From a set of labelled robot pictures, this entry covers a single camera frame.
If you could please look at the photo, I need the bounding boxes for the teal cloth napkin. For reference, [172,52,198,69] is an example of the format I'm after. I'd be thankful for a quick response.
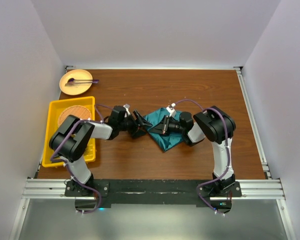
[144,107,183,152]

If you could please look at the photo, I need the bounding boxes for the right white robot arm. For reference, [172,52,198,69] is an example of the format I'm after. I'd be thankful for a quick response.
[147,105,236,197]

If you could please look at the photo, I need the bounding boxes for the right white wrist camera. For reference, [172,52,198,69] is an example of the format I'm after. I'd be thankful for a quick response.
[166,103,177,118]

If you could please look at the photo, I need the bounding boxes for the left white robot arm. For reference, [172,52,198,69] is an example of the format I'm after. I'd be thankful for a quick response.
[49,104,153,198]

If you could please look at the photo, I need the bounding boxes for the orange woven round mat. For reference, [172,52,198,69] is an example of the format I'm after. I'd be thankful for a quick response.
[57,105,92,127]

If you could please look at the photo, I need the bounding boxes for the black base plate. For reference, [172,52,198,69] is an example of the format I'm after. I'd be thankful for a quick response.
[64,179,242,213]

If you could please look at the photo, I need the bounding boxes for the purple spoon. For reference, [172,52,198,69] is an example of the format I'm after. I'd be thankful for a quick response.
[66,78,99,85]

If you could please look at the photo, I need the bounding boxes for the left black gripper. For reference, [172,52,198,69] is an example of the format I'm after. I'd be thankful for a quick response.
[118,109,152,139]

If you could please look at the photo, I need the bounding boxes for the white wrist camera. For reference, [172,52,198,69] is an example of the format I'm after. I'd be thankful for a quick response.
[166,103,177,118]
[123,103,131,117]

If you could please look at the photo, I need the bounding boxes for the yellow plastic tray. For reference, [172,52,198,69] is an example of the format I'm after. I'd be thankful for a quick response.
[41,96,95,168]

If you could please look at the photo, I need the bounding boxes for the beige round plate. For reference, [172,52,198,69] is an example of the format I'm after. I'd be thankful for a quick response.
[59,69,93,96]

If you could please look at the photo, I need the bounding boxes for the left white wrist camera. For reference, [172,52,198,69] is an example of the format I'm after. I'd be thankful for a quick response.
[123,103,131,117]

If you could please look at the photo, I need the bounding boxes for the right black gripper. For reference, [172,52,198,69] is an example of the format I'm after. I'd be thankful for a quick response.
[148,115,185,136]

